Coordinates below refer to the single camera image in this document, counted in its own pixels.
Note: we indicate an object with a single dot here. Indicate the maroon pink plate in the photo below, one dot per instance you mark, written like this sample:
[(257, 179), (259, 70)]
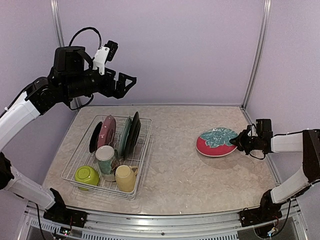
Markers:
[(107, 132)]

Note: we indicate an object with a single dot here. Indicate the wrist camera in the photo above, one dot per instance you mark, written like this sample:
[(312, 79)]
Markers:
[(104, 54), (264, 127)]

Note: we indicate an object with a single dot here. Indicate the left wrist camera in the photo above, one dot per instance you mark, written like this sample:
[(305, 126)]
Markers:
[(104, 54)]

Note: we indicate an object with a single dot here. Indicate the lime green bowl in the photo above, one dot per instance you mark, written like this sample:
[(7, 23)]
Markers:
[(87, 175)]

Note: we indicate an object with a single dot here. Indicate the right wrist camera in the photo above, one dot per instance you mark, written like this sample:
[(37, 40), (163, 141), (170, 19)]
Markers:
[(264, 127)]

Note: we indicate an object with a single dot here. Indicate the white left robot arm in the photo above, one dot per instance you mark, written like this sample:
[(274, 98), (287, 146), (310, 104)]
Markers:
[(74, 74)]

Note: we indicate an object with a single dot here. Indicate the yellow mug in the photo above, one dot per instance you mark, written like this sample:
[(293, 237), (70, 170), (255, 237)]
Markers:
[(125, 176)]

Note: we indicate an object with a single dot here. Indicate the red teal leaf plate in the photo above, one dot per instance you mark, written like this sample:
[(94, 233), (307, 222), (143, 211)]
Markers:
[(215, 142)]

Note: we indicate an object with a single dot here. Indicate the black rimmed striped plate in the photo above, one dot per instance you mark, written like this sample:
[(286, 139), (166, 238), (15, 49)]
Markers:
[(133, 135)]

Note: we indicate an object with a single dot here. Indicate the small black plate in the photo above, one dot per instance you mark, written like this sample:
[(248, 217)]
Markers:
[(94, 137)]

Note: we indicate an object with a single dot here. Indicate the right aluminium corner post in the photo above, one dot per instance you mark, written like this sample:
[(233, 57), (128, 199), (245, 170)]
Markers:
[(258, 53)]

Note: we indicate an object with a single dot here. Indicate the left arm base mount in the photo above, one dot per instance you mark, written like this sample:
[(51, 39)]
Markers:
[(59, 213)]

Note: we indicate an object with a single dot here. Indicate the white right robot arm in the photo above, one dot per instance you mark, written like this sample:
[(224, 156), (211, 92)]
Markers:
[(304, 143)]

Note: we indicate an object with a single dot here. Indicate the left aluminium corner post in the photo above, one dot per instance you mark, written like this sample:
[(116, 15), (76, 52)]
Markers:
[(57, 25)]

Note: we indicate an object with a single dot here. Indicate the floral patterned tall mug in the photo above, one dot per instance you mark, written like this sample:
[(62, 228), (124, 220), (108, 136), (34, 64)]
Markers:
[(107, 162)]

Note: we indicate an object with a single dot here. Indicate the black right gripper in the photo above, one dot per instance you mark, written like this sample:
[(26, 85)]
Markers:
[(239, 142)]

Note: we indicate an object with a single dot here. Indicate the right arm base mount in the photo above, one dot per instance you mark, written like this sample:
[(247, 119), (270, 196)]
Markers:
[(260, 215)]

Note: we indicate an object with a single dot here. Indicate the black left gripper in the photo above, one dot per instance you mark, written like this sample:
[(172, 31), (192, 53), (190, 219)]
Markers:
[(119, 91)]

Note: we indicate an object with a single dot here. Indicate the aluminium corner post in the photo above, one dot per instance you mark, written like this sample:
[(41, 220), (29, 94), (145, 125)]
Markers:
[(57, 25), (258, 53)]

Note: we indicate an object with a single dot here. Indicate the aluminium front frame rail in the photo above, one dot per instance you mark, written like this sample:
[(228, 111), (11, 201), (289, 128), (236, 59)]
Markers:
[(103, 225)]

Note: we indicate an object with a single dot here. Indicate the light teal flower plate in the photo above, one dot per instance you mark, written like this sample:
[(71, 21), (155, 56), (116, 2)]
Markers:
[(124, 136)]

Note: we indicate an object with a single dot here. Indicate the white wire dish rack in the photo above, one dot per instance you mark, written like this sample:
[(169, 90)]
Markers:
[(82, 157)]

